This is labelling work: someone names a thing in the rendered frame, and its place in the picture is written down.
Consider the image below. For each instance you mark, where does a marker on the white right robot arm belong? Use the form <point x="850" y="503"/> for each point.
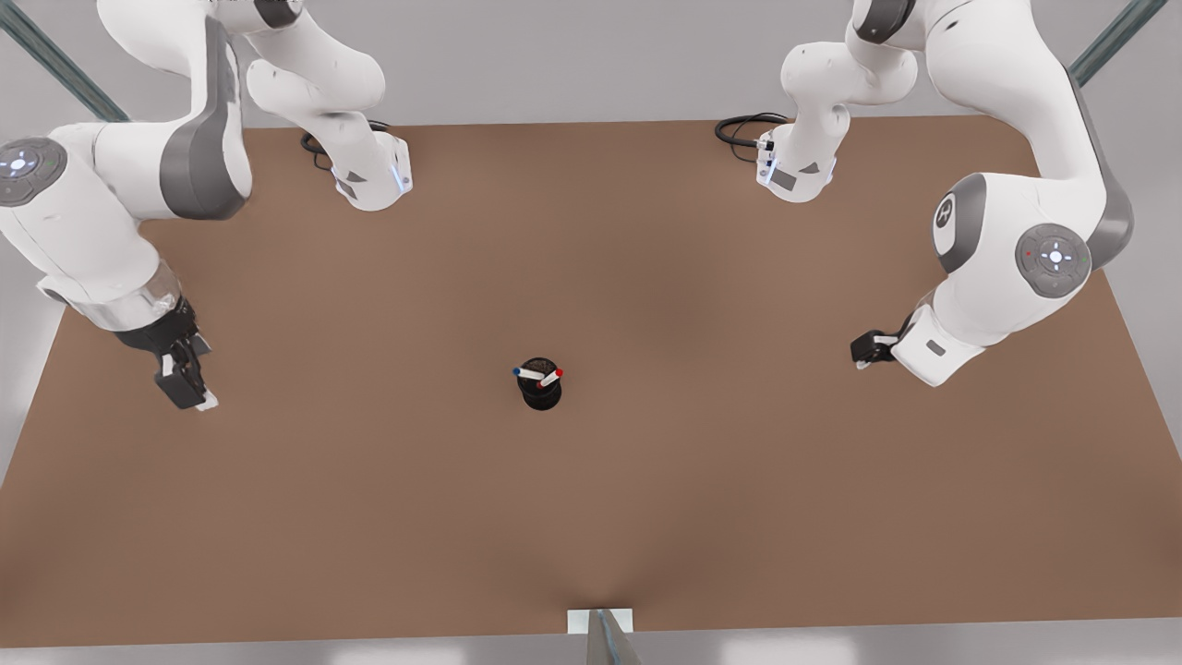
<point x="83" y="231"/>

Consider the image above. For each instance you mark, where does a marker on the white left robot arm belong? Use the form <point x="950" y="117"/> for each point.
<point x="1016" y="212"/>

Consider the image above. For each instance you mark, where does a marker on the white pen with red cap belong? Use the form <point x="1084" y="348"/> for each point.
<point x="551" y="377"/>

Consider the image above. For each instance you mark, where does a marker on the white pen with blue cap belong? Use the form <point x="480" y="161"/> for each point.
<point x="527" y="372"/>

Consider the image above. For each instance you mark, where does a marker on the black pen holder cup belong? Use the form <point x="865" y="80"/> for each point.
<point x="540" y="388"/>

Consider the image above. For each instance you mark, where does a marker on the silver frame post with foot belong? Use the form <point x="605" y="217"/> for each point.
<point x="605" y="635"/>

